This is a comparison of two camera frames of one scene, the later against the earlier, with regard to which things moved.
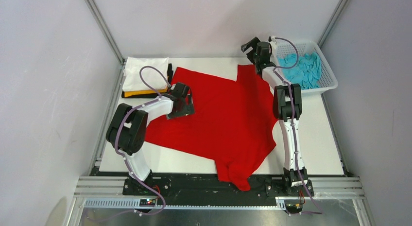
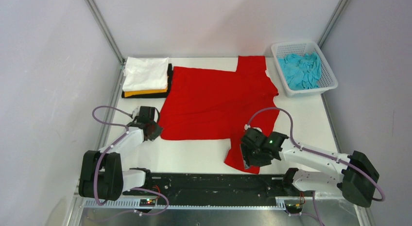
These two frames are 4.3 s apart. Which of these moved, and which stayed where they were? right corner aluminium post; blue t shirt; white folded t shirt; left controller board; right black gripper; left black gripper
Moved: right black gripper; left black gripper
Stayed: white folded t shirt; blue t shirt; right corner aluminium post; left controller board
